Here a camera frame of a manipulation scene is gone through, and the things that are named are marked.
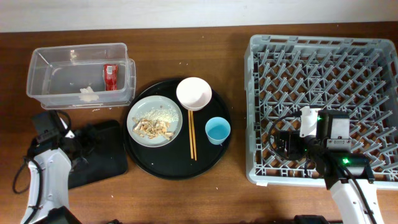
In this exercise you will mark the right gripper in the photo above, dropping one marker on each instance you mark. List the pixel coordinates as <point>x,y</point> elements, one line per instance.
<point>291,136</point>

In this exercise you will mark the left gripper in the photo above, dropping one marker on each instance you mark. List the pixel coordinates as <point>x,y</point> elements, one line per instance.
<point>87,139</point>

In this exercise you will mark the white tissue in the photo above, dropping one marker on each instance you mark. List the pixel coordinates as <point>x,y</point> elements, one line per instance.
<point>87,95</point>

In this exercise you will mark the pile of peanut shells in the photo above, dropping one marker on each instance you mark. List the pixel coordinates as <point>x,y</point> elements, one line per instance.
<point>153,129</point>

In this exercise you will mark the blue cup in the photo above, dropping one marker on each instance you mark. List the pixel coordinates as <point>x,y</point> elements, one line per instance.
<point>217,130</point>

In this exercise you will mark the grey plate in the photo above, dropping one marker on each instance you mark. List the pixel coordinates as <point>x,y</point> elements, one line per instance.
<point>146,104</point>

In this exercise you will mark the red snack wrapper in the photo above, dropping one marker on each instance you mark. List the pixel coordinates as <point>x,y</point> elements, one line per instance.
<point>110,76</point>

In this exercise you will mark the pile of white rice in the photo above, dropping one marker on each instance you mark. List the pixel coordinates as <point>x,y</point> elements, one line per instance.
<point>167,115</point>

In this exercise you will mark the wooden chopstick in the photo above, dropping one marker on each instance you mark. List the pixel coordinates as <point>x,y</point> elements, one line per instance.
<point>190,134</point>
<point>194,146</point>

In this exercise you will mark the pink bowl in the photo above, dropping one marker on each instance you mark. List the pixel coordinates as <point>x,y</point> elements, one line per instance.
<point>193,93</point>

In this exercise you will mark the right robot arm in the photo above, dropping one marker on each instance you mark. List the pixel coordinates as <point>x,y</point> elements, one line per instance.
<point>323,139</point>

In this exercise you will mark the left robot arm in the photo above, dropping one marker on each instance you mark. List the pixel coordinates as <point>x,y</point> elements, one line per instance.
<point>52,155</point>

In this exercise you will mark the clear plastic waste bin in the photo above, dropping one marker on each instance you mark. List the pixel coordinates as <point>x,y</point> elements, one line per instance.
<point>56,75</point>

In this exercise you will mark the grey dishwasher rack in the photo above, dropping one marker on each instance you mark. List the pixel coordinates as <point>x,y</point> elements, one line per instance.
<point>284,73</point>

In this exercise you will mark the black rectangular tray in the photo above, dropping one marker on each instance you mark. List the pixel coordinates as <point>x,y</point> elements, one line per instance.
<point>102,156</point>

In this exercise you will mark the round black serving tray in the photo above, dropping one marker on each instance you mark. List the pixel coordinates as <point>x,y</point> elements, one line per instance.
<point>172,161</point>

